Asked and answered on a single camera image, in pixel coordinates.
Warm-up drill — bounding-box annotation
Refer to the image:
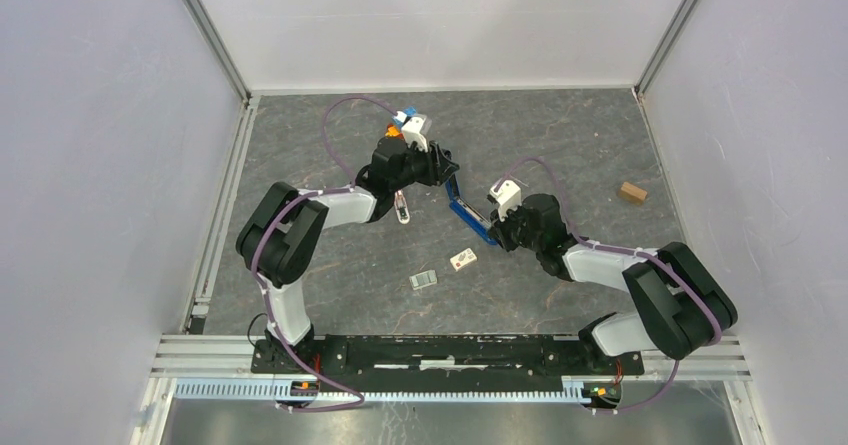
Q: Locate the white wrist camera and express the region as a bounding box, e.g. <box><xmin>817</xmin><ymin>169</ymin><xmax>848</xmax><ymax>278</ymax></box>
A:
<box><xmin>401</xmin><ymin>114</ymin><xmax>432</xmax><ymax>152</ymax></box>
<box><xmin>487</xmin><ymin>179</ymin><xmax>522</xmax><ymax>221</ymax></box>

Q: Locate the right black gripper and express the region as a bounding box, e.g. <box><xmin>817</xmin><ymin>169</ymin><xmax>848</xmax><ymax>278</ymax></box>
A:
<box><xmin>487</xmin><ymin>199</ymin><xmax>542</xmax><ymax>252</ymax></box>

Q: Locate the blue stapler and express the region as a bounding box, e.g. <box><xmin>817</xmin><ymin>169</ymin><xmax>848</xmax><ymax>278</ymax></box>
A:
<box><xmin>445</xmin><ymin>175</ymin><xmax>498</xmax><ymax>246</ymax></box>

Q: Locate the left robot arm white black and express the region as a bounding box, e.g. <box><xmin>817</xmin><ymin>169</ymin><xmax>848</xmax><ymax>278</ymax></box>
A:
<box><xmin>236</xmin><ymin>138</ymin><xmax>460</xmax><ymax>373</ymax></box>

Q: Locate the toy brick car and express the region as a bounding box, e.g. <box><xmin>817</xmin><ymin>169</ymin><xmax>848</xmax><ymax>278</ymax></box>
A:
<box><xmin>384</xmin><ymin>107</ymin><xmax>417</xmax><ymax>139</ymax></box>

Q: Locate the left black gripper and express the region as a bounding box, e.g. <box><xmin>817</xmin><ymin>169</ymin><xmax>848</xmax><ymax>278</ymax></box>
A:
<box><xmin>391</xmin><ymin>138</ymin><xmax>461</xmax><ymax>193</ymax></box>

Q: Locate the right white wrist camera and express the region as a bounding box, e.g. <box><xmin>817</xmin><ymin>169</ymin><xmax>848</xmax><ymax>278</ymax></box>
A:
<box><xmin>487</xmin><ymin>179</ymin><xmax>522</xmax><ymax>221</ymax></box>

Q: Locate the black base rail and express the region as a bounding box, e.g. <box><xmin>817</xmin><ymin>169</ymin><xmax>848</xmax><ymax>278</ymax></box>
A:
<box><xmin>251</xmin><ymin>334</ymin><xmax>645</xmax><ymax>393</ymax></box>

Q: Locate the small wooden block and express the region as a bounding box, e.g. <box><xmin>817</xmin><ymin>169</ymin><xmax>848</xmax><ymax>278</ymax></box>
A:
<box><xmin>617</xmin><ymin>181</ymin><xmax>648</xmax><ymax>205</ymax></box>

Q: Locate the pink white staple remover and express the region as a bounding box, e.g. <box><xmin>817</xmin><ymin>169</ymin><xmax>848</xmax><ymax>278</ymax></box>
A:
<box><xmin>394</xmin><ymin>190</ymin><xmax>411</xmax><ymax>225</ymax></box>

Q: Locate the white cable duct strip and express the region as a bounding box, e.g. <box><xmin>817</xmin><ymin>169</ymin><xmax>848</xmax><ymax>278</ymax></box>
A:
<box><xmin>173</xmin><ymin>378</ymin><xmax>590</xmax><ymax>405</ymax></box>

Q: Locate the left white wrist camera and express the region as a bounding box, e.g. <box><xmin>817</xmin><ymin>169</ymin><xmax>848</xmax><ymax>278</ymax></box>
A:
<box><xmin>401</xmin><ymin>114</ymin><xmax>432</xmax><ymax>152</ymax></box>

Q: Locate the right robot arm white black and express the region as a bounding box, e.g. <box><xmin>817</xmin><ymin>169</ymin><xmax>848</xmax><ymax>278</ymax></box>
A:
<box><xmin>488</xmin><ymin>193</ymin><xmax>738</xmax><ymax>373</ymax></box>

